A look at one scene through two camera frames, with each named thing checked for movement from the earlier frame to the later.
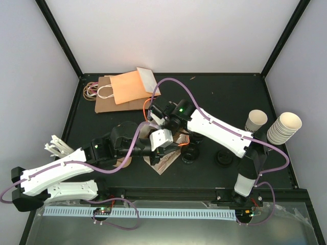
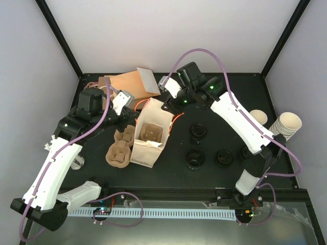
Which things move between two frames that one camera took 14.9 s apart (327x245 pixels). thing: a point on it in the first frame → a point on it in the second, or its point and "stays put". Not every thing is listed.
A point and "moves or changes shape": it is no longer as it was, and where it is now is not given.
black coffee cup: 189,153 → 194,158
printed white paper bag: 165,156 moves or changes shape
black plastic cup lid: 224,158 stays put
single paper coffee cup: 256,119 stays put
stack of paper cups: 285,126 stays put
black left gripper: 162,151 → 126,118
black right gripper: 176,131 → 172,103
